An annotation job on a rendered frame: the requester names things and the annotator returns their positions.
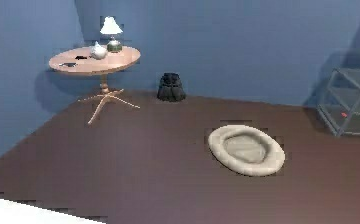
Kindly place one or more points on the beige round pet bed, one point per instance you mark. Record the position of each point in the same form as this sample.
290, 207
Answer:
246, 150

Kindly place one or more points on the white shade table lamp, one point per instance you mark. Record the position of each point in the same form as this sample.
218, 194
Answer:
111, 27

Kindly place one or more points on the small black flat object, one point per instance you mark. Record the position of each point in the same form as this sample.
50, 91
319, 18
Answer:
81, 57

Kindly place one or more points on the small red object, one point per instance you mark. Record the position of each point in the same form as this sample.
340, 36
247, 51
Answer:
344, 114

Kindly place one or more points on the round wooden pedestal table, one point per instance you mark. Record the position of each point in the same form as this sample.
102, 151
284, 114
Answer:
88, 63

